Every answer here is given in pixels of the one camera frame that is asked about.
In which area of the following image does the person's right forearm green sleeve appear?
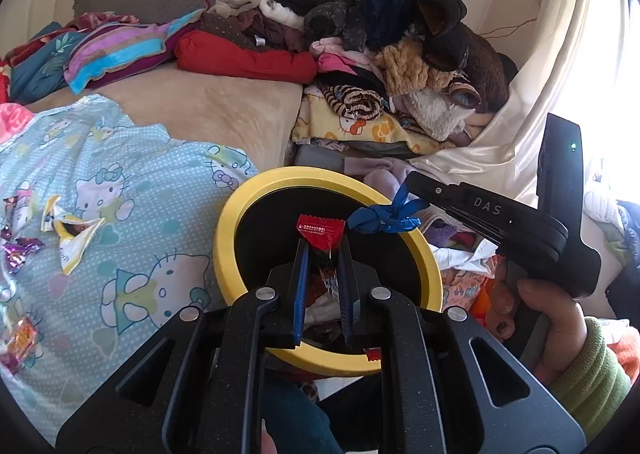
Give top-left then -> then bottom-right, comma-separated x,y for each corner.
547,316 -> 634,442

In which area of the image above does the heap of colourful clothes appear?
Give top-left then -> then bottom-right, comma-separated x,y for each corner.
422,211 -> 509,331

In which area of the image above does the orange snack packet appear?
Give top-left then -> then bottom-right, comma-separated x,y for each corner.
0,315 -> 42,376

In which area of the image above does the lilac cloth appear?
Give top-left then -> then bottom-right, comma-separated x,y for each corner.
345,156 -> 422,201

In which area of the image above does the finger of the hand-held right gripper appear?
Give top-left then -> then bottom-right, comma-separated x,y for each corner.
406,171 -> 464,208
425,204 -> 503,245

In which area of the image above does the yellow rimmed bin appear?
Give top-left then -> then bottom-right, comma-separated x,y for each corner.
212,166 -> 444,378

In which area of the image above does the striped purple pillow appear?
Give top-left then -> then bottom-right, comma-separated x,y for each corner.
63,8 -> 209,96

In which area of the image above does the person's right hand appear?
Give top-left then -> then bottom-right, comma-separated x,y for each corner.
486,266 -> 591,385

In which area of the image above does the pile of clothes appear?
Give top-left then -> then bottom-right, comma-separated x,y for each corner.
206,0 -> 522,146

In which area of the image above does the red snack wrapper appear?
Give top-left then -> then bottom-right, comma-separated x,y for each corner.
295,213 -> 347,255

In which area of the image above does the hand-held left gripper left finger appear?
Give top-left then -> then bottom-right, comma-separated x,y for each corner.
55,236 -> 311,454

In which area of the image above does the yellow cartoon blanket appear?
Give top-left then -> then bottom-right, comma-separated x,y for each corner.
291,83 -> 482,158

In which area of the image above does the small brown foil wrapper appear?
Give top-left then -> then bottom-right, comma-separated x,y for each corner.
1,188 -> 34,216

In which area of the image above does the light blue cartoon cat blanket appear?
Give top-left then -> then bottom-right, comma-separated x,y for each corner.
0,94 -> 261,446

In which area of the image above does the beige bed sheet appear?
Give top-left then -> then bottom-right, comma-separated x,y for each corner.
22,60 -> 306,176

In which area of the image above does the purple foil wrapper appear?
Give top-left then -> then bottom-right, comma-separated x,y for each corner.
0,228 -> 46,276

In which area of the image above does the white plastic bag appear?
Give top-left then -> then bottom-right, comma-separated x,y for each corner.
302,284 -> 346,331

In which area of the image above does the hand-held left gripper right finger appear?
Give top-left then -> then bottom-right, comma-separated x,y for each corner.
335,239 -> 588,454

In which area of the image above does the red bolster pillow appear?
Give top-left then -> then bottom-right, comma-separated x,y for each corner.
173,29 -> 319,85

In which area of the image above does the person's teal trouser leg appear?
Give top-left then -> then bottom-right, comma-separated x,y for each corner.
261,374 -> 382,454

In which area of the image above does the white curtain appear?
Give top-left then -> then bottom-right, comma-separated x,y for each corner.
407,0 -> 640,216

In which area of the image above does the blue floral quilt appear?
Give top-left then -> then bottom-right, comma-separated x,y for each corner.
6,10 -> 142,103

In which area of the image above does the yellow and white wrapper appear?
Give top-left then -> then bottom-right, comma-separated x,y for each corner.
41,195 -> 107,277

